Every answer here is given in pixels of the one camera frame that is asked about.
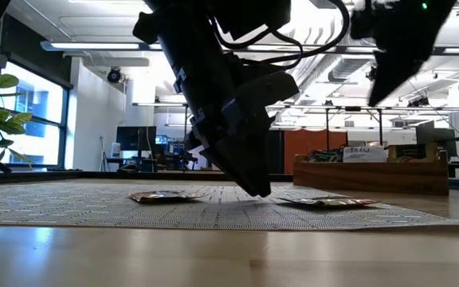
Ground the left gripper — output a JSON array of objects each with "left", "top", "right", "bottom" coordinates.
[{"left": 184, "top": 70, "right": 301, "bottom": 197}]

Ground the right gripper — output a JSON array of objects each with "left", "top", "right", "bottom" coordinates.
[{"left": 350, "top": 0, "right": 458, "bottom": 108}]

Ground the blackcurrant tea packet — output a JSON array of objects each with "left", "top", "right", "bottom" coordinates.
[{"left": 308, "top": 147, "right": 345, "bottom": 163}]

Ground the Tazo orange tea packet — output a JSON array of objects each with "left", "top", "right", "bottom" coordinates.
[{"left": 342, "top": 145, "right": 389, "bottom": 163}]

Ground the wooden tea box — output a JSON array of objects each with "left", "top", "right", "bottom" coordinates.
[{"left": 292, "top": 143, "right": 450, "bottom": 197}]

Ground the black cabinet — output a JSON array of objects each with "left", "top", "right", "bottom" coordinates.
[{"left": 267, "top": 129, "right": 285, "bottom": 175}]

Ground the orange partition panel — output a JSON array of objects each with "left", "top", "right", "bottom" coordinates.
[{"left": 284, "top": 129, "right": 349, "bottom": 175}]

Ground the black computer monitor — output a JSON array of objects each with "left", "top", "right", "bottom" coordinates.
[
  {"left": 414, "top": 120, "right": 458, "bottom": 158},
  {"left": 116, "top": 125, "right": 158, "bottom": 152}
]

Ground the thin tripod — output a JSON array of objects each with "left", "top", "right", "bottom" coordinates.
[{"left": 100, "top": 136, "right": 111, "bottom": 172}]

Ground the grey woven placemat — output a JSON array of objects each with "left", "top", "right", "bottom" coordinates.
[{"left": 0, "top": 181, "right": 459, "bottom": 232}]

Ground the long ceiling light strip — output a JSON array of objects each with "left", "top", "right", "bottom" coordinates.
[{"left": 40, "top": 40, "right": 459, "bottom": 56}]

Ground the large window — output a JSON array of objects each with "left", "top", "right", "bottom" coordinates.
[{"left": 0, "top": 61, "right": 70, "bottom": 171}]

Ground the background black frame rig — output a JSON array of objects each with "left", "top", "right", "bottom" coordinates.
[{"left": 132, "top": 102, "right": 459, "bottom": 172}]

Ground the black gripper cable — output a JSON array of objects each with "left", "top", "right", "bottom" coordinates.
[{"left": 208, "top": 0, "right": 351, "bottom": 69}]

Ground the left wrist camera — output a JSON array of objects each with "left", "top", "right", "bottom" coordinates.
[{"left": 213, "top": 0, "right": 293, "bottom": 41}]

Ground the black aluminium table frame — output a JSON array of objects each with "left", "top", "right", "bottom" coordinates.
[{"left": 0, "top": 169, "right": 294, "bottom": 187}]

